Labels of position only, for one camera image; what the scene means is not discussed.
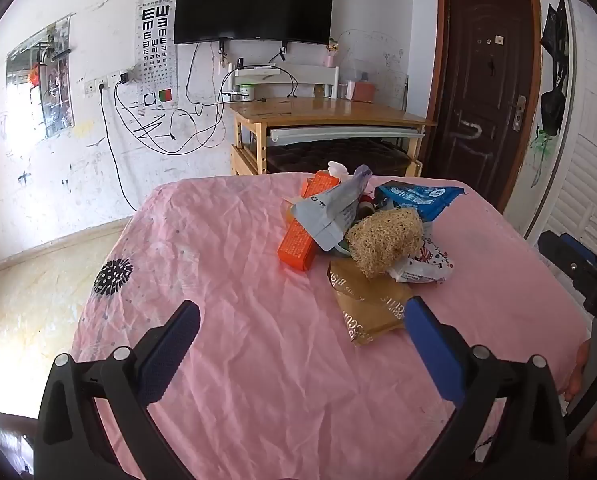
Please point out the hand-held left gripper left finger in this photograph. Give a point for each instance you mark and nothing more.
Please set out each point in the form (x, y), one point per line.
(171, 355)

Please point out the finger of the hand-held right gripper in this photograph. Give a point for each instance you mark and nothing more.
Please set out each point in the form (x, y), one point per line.
(553, 252)

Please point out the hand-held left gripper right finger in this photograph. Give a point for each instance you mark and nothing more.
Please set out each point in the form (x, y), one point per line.
(436, 355)

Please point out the brown biscuit packet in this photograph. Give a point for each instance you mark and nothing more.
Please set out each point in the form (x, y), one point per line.
(363, 305)

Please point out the blue wrapper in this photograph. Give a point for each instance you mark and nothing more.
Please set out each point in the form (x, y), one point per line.
(413, 197)

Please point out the orange box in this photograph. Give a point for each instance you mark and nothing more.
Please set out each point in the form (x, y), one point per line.
(296, 247)

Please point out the person's right hand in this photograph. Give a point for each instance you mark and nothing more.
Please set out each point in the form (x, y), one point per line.
(578, 370)

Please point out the pink tablecloth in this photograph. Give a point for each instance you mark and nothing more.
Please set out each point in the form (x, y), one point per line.
(238, 310)

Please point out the white printed wrapper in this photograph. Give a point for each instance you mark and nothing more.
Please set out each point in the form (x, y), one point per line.
(426, 265)

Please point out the white louvered door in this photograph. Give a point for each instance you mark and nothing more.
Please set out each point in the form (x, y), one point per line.
(593, 170)

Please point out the loofah sponge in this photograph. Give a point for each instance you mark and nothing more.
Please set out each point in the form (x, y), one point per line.
(383, 240)

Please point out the black hanging bag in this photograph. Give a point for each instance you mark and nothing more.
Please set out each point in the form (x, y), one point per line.
(552, 112)
(556, 35)

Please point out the small red container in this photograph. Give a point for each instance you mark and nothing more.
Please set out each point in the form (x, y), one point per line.
(365, 206)

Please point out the grey tube with white cap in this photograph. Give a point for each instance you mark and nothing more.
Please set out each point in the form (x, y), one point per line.
(323, 210)

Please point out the brown door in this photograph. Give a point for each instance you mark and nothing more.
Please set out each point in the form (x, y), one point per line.
(478, 85)

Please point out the white bottle cap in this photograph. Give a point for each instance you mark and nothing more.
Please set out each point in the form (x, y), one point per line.
(337, 170)

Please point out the white keyboard tray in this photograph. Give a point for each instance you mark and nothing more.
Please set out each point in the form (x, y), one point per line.
(343, 132)

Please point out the pink box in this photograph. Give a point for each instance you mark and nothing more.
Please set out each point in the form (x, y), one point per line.
(364, 92)

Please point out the wooden desk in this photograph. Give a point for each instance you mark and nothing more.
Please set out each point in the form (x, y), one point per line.
(318, 110)

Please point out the eye chart poster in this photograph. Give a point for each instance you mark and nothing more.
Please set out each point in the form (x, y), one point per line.
(154, 60)

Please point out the white router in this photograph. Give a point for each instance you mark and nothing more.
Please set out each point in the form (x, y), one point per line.
(256, 71)

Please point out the wall poster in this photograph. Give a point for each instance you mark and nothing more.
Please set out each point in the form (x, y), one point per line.
(58, 105)

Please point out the white wall outlets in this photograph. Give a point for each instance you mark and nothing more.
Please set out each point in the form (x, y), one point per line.
(101, 85)

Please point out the black wall television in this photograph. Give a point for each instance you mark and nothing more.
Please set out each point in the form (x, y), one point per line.
(253, 5)

